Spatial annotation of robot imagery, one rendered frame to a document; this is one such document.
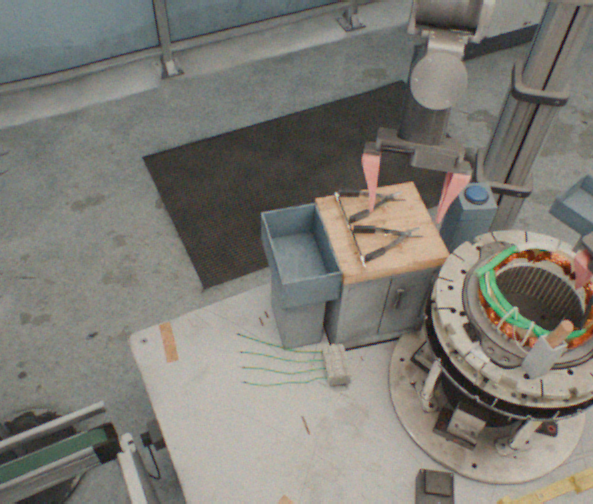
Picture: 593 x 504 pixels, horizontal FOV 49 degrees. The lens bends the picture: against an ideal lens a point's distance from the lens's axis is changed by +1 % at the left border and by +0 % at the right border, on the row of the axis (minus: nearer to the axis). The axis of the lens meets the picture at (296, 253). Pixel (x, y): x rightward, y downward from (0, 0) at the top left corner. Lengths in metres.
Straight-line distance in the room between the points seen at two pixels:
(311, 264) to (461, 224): 0.32
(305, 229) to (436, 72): 0.66
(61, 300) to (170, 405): 1.22
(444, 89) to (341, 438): 0.79
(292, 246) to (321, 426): 0.35
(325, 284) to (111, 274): 1.45
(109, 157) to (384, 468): 2.00
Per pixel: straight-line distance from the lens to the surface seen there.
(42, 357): 2.38
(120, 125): 3.05
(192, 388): 1.35
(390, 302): 1.28
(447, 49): 0.69
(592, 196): 1.46
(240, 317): 1.42
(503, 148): 1.49
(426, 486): 1.24
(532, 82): 1.39
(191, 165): 2.80
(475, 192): 1.34
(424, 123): 0.77
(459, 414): 1.28
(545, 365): 1.04
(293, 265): 1.24
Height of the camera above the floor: 1.99
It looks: 53 degrees down
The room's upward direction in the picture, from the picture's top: 3 degrees clockwise
